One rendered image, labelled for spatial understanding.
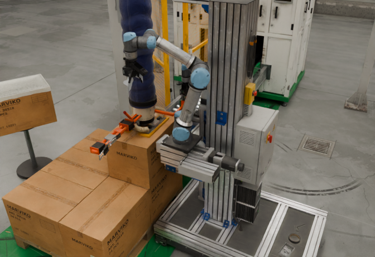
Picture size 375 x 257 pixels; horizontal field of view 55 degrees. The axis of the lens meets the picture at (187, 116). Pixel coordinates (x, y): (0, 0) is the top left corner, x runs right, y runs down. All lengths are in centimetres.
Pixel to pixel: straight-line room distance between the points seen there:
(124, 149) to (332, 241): 198
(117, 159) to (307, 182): 209
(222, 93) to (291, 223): 136
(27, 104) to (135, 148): 142
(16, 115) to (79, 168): 91
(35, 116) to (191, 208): 182
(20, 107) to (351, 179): 349
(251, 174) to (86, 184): 136
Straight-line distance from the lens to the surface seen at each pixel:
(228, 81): 243
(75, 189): 311
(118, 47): 429
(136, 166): 292
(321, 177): 421
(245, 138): 251
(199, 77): 221
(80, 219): 285
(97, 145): 257
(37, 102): 385
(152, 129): 293
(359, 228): 375
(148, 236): 329
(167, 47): 232
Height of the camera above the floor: 248
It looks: 29 degrees down
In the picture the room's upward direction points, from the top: straight up
